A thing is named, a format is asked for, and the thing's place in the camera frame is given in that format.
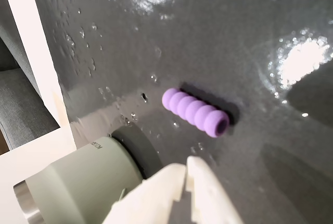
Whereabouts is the purple ribbed pen grip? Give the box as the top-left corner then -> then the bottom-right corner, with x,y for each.
161,87 -> 230,138

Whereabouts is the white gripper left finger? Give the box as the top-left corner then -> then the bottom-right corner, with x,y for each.
103,163 -> 188,224

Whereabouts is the black glossy table mat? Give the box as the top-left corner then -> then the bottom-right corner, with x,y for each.
28,0 -> 333,224

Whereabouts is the green steel-lined mug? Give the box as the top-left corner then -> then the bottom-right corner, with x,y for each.
12,124 -> 163,224

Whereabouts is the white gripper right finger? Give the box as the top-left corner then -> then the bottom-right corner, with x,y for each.
170,155 -> 245,224

